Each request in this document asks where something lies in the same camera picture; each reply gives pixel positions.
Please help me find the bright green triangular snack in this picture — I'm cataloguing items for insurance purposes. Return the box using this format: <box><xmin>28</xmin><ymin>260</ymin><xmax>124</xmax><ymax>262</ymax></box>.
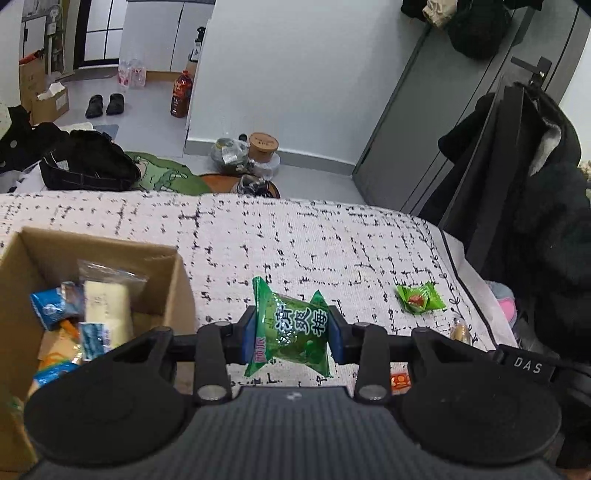
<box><xmin>396</xmin><ymin>282</ymin><xmax>446</xmax><ymax>315</ymax></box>

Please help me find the orange snack packet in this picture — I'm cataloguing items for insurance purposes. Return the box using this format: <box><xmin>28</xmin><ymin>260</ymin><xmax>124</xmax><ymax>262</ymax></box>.
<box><xmin>38</xmin><ymin>320</ymin><xmax>84</xmax><ymax>370</ymax></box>

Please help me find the white blueberry cake package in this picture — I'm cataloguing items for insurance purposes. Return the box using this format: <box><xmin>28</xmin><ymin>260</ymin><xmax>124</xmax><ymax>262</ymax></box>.
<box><xmin>77</xmin><ymin>260</ymin><xmax>148</xmax><ymax>362</ymax></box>

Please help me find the grey plastic bag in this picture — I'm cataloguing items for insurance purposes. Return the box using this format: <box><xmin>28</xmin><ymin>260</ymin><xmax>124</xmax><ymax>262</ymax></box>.
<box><xmin>209</xmin><ymin>137</ymin><xmax>249</xmax><ymax>170</ymax></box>

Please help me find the left black slipper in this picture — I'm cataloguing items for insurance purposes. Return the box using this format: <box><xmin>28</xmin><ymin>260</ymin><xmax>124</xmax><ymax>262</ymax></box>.
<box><xmin>85</xmin><ymin>94</ymin><xmax>104</xmax><ymax>119</ymax></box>

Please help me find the pink water bottle pack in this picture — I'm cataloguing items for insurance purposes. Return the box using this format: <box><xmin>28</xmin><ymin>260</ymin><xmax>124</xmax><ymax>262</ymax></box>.
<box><xmin>117</xmin><ymin>59</ymin><xmax>147</xmax><ymax>90</ymax></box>

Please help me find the black hanging coat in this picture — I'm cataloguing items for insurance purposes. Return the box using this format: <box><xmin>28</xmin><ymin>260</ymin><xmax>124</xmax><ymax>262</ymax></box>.
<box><xmin>420</xmin><ymin>83</ymin><xmax>590</xmax><ymax>336</ymax></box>

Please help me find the dark oil bottle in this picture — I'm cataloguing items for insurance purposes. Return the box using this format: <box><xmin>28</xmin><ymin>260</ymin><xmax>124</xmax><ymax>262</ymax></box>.
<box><xmin>170</xmin><ymin>70</ymin><xmax>193</xmax><ymax>118</ymax></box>

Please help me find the small cardboard box on floor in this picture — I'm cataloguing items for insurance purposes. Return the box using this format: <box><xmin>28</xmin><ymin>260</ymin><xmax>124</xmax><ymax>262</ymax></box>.
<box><xmin>32</xmin><ymin>82</ymin><xmax>69</xmax><ymax>125</ymax></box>

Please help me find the dark green plum snack bag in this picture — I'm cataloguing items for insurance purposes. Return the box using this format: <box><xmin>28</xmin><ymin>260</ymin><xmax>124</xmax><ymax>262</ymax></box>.
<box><xmin>245</xmin><ymin>277</ymin><xmax>332</xmax><ymax>377</ymax></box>

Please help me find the patterned white bed cloth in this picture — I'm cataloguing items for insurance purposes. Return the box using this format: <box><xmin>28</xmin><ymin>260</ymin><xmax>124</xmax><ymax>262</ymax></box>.
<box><xmin>1</xmin><ymin>191</ymin><xmax>514</xmax><ymax>350</ymax></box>

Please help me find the blue silver snack packet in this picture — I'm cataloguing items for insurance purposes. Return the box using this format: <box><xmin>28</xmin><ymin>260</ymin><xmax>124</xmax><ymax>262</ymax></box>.
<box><xmin>29</xmin><ymin>281</ymin><xmax>84</xmax><ymax>331</ymax></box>

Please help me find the right black slipper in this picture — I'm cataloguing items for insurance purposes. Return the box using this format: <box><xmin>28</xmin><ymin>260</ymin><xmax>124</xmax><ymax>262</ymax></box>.
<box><xmin>106</xmin><ymin>93</ymin><xmax>125</xmax><ymax>116</ymax></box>

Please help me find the green floor mat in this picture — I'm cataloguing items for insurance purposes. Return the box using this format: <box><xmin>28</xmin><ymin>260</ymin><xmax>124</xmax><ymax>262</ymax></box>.
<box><xmin>126</xmin><ymin>151</ymin><xmax>211</xmax><ymax>196</ymax></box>

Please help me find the cork lid glass jar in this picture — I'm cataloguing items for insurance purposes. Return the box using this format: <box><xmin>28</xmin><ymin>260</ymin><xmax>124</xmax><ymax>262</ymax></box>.
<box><xmin>249</xmin><ymin>132</ymin><xmax>280</xmax><ymax>163</ymax></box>

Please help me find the clear brown cookie packet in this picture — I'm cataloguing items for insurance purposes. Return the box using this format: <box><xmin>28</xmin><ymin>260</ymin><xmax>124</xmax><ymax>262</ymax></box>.
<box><xmin>450</xmin><ymin>317</ymin><xmax>473</xmax><ymax>346</ymax></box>

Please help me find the black slipper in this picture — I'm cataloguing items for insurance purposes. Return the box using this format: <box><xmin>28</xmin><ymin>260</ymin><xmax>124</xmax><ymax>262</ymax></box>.
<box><xmin>106</xmin><ymin>93</ymin><xmax>125</xmax><ymax>116</ymax></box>
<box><xmin>85</xmin><ymin>94</ymin><xmax>104</xmax><ymax>119</ymax></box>

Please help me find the red snack packet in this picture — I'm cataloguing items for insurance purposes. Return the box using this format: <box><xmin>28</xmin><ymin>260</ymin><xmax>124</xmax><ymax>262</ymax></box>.
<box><xmin>391</xmin><ymin>367</ymin><xmax>412</xmax><ymax>395</ymax></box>

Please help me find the grey sneaker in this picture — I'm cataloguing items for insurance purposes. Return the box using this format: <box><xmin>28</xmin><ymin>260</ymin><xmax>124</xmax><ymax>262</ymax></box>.
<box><xmin>230</xmin><ymin>175</ymin><xmax>280</xmax><ymax>199</ymax></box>

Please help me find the black bag on floor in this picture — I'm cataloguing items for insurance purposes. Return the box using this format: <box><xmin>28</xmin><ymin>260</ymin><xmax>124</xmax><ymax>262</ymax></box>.
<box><xmin>39</xmin><ymin>130</ymin><xmax>140</xmax><ymax>192</ymax></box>

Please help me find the grey pink plush toy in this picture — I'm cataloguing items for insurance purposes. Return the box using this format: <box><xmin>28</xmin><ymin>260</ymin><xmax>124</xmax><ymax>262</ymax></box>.
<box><xmin>487</xmin><ymin>281</ymin><xmax>518</xmax><ymax>327</ymax></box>

